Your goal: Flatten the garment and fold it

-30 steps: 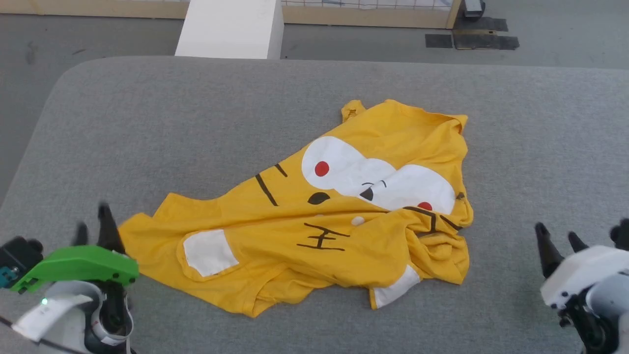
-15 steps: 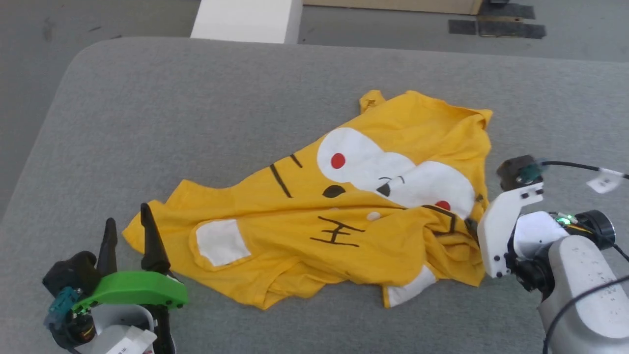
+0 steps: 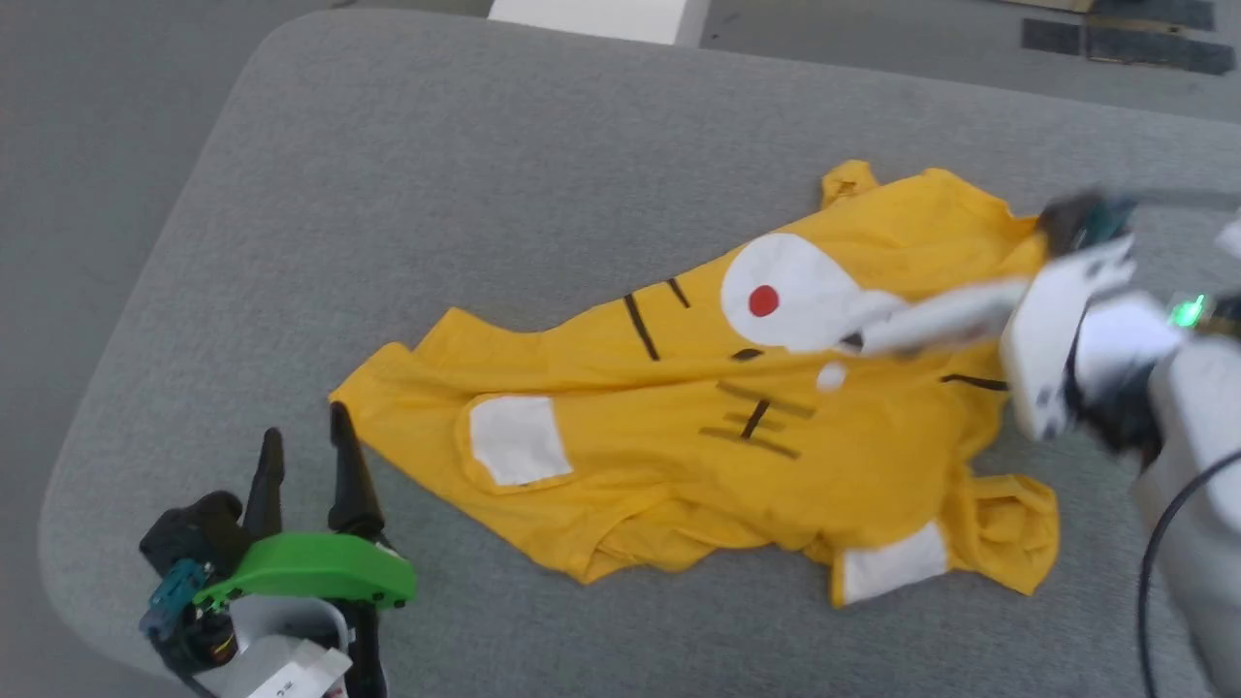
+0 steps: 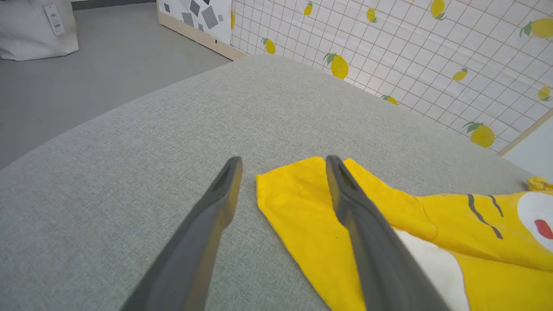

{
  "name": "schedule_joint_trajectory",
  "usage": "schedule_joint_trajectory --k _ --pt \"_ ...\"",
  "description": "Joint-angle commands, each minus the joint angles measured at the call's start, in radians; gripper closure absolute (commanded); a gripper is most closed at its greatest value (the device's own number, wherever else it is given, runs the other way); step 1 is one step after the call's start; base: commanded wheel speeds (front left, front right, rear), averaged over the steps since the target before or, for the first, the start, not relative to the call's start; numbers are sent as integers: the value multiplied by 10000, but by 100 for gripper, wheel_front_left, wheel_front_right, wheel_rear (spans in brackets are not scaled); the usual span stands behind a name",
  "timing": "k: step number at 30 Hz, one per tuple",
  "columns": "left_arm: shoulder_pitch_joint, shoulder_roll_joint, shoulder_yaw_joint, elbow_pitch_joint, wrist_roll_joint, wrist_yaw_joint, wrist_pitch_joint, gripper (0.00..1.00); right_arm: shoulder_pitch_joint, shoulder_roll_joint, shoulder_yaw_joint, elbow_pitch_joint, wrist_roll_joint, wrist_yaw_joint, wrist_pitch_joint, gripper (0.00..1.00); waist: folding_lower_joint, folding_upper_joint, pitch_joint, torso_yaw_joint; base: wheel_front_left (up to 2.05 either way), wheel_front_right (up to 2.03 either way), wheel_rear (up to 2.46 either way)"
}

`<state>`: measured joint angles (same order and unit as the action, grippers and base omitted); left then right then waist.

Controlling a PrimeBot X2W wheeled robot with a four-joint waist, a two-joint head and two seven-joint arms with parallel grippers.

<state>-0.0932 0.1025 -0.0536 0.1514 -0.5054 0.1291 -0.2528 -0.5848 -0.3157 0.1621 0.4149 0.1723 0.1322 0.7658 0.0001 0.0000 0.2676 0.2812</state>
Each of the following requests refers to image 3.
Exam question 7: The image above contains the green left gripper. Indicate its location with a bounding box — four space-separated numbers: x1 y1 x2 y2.
194 402 418 610

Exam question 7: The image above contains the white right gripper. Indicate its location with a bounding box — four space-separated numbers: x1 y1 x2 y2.
858 238 1140 442

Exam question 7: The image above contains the yellow cartoon print shirt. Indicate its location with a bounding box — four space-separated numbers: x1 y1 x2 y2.
330 160 1061 609

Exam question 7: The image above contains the small black floor mat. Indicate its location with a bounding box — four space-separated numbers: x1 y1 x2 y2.
1021 17 1083 56

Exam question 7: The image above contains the long black floor mat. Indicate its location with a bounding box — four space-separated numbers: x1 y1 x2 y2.
1084 24 1238 77

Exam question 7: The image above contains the white rectangular box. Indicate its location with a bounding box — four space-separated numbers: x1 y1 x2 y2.
488 0 714 48

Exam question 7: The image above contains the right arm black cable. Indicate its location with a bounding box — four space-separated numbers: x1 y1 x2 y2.
1096 187 1241 698

